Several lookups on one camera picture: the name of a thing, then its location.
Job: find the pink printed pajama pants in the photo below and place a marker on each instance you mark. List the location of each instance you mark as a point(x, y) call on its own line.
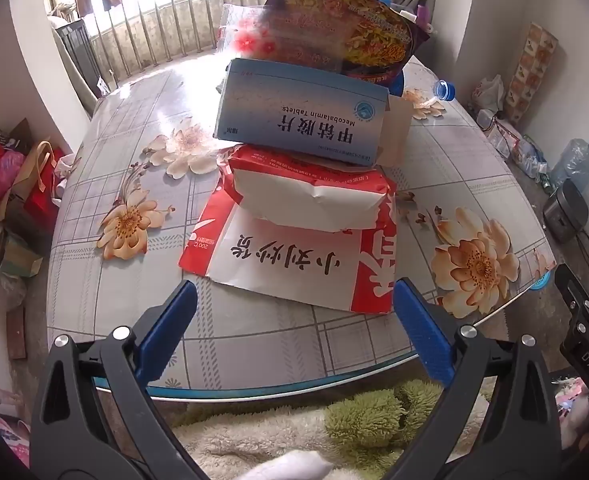
point(574, 410)

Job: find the red flower print plastic bag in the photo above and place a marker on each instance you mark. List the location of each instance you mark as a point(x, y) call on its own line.
point(254, 35)

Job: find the green white fluffy robe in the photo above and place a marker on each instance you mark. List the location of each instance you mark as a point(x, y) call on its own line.
point(294, 430)

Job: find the red white paper bag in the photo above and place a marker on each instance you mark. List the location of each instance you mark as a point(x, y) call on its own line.
point(284, 260)

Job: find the floral table cover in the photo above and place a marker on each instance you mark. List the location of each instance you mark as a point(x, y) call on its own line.
point(274, 340)

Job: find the metal balcony railing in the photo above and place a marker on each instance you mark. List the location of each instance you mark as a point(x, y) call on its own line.
point(139, 30)

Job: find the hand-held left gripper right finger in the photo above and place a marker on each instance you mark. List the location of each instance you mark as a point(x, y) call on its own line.
point(424, 330)

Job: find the pile of plastic packets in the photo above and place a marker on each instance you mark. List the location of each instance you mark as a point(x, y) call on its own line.
point(509, 140)

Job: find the tall patterned box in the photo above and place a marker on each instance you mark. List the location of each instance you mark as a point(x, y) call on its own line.
point(529, 75)

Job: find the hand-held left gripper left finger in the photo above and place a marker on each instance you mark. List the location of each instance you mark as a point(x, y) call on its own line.
point(167, 325)

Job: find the red paper gift bag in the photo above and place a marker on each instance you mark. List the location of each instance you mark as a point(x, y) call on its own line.
point(42, 195)

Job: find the white plastic shopping bag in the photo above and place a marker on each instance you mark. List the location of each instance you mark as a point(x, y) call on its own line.
point(489, 92)

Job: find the red white folded packet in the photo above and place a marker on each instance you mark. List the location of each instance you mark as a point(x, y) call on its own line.
point(294, 200)

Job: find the pink plastic bag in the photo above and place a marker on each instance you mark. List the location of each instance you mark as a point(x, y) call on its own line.
point(2, 180)

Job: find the large blue water jug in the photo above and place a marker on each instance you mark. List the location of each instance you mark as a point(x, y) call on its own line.
point(574, 165)

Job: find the blue label cola bottle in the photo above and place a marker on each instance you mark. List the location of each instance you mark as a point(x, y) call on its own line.
point(444, 91)

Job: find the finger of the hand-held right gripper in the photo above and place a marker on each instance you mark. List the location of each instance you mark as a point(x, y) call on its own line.
point(571, 290)

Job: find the green cardboard box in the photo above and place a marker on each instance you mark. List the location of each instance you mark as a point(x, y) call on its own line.
point(17, 257)

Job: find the brown wooden block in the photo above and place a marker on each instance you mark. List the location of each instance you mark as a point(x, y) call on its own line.
point(17, 332)

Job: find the blue white medicine box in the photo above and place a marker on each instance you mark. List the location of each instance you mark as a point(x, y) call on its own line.
point(299, 110)

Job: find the blue round lid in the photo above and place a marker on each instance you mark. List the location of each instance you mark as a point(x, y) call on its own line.
point(541, 282)

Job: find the purple noodle snack packet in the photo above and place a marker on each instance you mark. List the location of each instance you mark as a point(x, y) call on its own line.
point(354, 20)

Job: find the black round cooker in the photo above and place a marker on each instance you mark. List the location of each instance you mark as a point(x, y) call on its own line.
point(566, 210)

